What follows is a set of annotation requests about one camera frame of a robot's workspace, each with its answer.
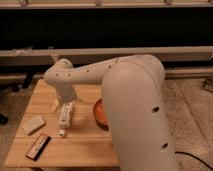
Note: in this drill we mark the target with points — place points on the white plastic bottle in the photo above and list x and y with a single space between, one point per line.
65 117

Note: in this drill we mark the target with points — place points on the orange ceramic bowl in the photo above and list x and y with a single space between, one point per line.
99 115

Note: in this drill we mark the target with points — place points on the long white rail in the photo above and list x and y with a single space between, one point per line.
91 55

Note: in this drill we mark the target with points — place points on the wooden table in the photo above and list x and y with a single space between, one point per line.
85 144

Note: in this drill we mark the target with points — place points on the beige sponge block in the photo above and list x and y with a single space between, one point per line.
33 124

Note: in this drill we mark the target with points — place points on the black and orange box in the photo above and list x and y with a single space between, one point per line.
38 146

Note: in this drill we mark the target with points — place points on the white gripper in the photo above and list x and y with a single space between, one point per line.
65 94

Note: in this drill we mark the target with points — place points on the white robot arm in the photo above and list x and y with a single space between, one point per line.
131 90

